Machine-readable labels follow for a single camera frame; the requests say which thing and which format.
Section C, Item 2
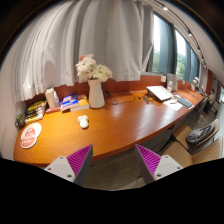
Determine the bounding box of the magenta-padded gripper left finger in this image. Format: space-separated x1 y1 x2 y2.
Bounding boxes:
44 144 94 187

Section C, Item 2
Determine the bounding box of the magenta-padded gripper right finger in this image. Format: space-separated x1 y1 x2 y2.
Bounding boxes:
134 143 184 185

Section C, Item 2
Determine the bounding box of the white computer mouse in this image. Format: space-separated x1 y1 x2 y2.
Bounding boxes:
77 114 90 130

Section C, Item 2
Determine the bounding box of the round pink cartoon mouse pad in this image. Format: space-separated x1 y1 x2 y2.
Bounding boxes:
19 122 43 150

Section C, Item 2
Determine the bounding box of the tan wooden chair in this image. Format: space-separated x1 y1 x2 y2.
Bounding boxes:
162 135 224 168
171 118 221 156

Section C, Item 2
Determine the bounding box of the yellow and white book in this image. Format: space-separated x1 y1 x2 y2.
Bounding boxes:
24 111 48 124

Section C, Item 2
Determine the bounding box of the maroon flat notebook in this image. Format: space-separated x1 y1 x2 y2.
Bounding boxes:
45 105 62 115

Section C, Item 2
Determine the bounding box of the dark green mug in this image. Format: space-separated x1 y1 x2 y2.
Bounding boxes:
14 113 27 130

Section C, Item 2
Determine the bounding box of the white paper sheet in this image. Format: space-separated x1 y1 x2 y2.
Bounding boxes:
163 98 184 112

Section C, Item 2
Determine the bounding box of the blue book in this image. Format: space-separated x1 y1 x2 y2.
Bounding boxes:
60 93 80 111

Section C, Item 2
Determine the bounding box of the black tablet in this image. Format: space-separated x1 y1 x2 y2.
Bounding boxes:
177 97 195 110

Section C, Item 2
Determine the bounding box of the yellow and black book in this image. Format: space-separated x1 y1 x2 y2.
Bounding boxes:
26 99 47 112

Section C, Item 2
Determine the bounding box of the clear spray bottle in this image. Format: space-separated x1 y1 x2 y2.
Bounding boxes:
53 90 61 108

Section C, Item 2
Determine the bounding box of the orange book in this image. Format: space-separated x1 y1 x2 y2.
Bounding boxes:
69 94 90 113

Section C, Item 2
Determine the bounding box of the cream tumbler with lid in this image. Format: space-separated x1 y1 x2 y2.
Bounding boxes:
44 87 57 109

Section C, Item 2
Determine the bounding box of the silver laptop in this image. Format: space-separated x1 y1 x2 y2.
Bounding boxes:
146 85 174 103

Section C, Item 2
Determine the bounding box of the white ceramic pitcher vase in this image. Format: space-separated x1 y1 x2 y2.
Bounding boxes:
87 78 106 110

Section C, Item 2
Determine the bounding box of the white flower bouquet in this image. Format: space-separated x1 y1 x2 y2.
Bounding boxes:
75 53 114 83

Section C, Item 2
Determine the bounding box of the dark grey window curtain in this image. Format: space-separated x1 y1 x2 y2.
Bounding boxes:
184 41 201 84
151 14 177 76

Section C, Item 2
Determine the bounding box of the white curtain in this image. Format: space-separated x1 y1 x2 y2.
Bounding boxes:
10 0 155 104

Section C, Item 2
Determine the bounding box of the black cable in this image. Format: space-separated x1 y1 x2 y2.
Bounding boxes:
104 81 148 106

